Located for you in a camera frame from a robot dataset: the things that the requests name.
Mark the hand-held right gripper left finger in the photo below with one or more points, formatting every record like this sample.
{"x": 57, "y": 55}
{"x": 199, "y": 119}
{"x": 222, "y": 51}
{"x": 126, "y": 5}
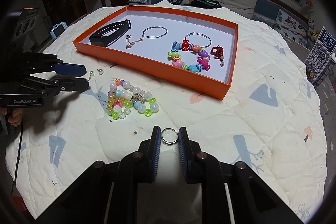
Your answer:
{"x": 156, "y": 146}

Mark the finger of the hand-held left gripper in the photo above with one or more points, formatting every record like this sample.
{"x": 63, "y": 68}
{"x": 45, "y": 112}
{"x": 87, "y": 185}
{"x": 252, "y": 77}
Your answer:
{"x": 68, "y": 86}
{"x": 71, "y": 69}

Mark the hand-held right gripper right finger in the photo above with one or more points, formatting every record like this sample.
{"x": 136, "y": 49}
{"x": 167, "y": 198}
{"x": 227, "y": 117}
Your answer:
{"x": 182, "y": 150}

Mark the pearl stud earrings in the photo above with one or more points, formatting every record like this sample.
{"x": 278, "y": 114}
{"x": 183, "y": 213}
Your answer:
{"x": 100, "y": 71}

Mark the black smart band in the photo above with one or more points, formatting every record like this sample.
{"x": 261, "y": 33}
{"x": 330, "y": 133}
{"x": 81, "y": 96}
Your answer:
{"x": 105, "y": 35}

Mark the orange shallow box tray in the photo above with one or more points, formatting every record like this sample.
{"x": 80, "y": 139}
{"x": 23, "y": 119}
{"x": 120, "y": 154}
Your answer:
{"x": 157, "y": 22}

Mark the thin silver hoop bangle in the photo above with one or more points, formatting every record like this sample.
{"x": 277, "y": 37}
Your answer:
{"x": 208, "y": 39}
{"x": 164, "y": 29}

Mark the person's left hand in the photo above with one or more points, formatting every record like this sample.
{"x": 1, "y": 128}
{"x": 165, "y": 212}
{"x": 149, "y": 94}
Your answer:
{"x": 14, "y": 115}

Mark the blue kids smartwatch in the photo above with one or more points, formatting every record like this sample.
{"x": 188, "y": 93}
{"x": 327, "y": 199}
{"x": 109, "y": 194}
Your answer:
{"x": 58, "y": 31}

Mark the small silver rings cluster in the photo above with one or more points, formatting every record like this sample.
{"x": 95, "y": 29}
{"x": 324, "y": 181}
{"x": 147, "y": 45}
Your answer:
{"x": 139, "y": 98}

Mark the dark wooden cabinet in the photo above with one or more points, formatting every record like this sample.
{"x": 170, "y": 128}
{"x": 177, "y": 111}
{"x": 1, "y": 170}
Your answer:
{"x": 86, "y": 2}

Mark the black backpack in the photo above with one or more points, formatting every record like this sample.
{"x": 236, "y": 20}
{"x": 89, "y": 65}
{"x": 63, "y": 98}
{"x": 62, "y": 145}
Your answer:
{"x": 206, "y": 2}

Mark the blue and white carton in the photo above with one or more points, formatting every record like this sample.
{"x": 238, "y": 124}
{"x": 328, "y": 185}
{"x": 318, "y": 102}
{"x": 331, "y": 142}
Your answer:
{"x": 321, "y": 58}

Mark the small butterfly print pillow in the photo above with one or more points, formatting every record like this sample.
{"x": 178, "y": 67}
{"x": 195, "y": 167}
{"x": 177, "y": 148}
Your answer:
{"x": 291, "y": 23}

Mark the pile of plush toys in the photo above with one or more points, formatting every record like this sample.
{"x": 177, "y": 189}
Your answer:
{"x": 313, "y": 29}

